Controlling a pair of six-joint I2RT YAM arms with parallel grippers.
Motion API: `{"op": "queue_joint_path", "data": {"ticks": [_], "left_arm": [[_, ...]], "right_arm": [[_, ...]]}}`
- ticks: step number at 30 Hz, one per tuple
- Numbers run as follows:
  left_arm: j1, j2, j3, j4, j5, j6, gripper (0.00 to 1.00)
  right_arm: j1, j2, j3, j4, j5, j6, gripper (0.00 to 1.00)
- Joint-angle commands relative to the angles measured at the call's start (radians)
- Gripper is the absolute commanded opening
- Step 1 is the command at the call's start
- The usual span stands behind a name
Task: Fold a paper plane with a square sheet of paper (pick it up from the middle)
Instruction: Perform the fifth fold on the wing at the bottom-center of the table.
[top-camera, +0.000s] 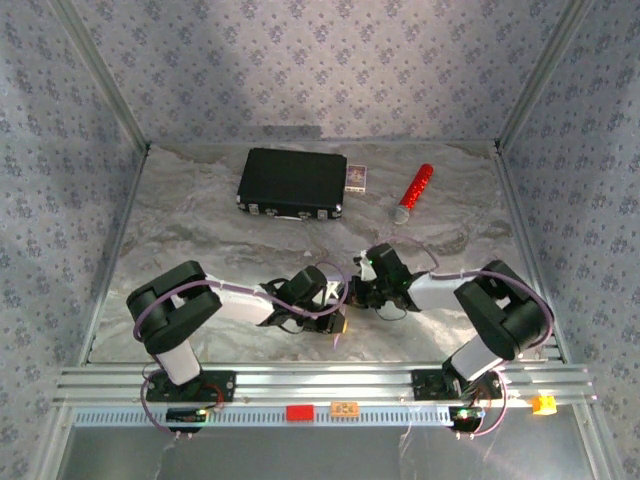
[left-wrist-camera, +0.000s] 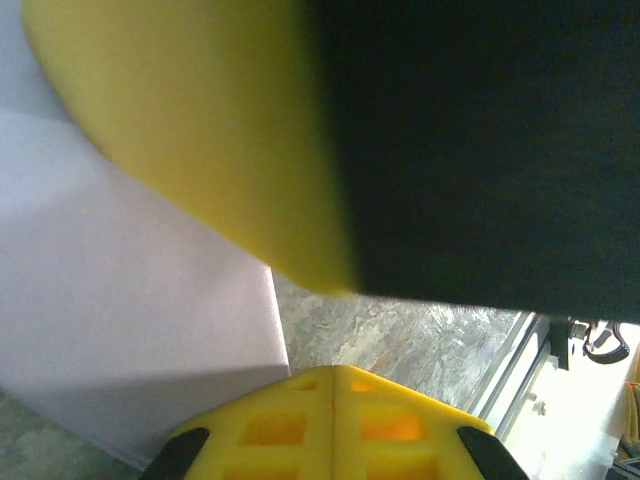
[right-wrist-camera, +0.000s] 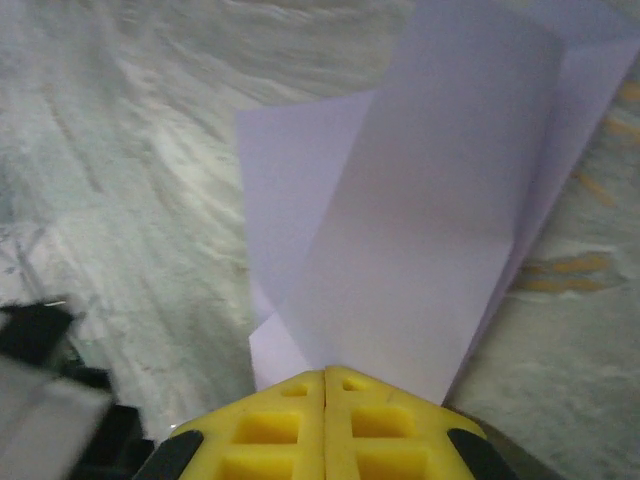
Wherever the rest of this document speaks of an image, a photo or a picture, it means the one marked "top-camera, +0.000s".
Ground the grey metal sheet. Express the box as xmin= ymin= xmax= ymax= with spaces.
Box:
xmin=59 ymin=424 xmax=601 ymax=480

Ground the red glitter microphone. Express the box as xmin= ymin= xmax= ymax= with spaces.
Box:
xmin=388 ymin=163 xmax=435 ymax=225

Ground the small printed card box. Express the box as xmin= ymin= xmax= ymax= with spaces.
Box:
xmin=345 ymin=163 xmax=369 ymax=193

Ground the black hard case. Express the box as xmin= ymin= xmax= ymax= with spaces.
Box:
xmin=235 ymin=147 xmax=348 ymax=222

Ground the aluminium mounting rail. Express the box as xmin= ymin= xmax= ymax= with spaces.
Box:
xmin=52 ymin=363 xmax=599 ymax=406

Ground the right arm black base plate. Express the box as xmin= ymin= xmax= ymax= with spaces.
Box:
xmin=410 ymin=368 xmax=504 ymax=401

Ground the grey slotted cable duct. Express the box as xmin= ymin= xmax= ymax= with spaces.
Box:
xmin=72 ymin=403 xmax=494 ymax=429

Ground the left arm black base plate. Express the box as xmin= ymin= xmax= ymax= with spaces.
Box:
xmin=145 ymin=370 xmax=237 ymax=404

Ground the aluminium frame bar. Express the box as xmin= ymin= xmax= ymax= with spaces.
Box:
xmin=492 ymin=142 xmax=571 ymax=364
xmin=49 ymin=0 xmax=152 ymax=151
xmin=79 ymin=144 xmax=152 ymax=366
xmin=574 ymin=403 xmax=626 ymax=480
xmin=496 ymin=0 xmax=597 ymax=150
xmin=34 ymin=404 xmax=76 ymax=480

